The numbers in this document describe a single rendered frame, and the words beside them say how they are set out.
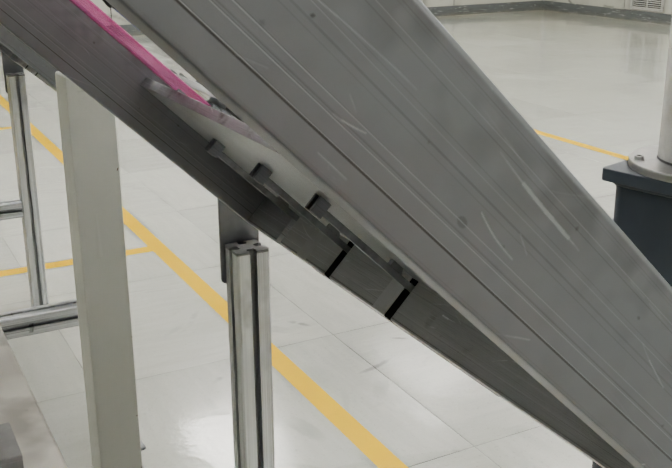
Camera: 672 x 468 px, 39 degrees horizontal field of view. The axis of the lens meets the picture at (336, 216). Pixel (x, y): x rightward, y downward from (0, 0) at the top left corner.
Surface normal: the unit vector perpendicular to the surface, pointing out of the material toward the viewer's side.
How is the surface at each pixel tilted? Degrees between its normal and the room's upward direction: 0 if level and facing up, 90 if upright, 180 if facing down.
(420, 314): 46
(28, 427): 0
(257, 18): 90
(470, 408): 0
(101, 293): 90
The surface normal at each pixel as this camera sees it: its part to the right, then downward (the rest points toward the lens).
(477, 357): -0.64, -0.55
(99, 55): 0.47, 0.26
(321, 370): 0.00, -0.95
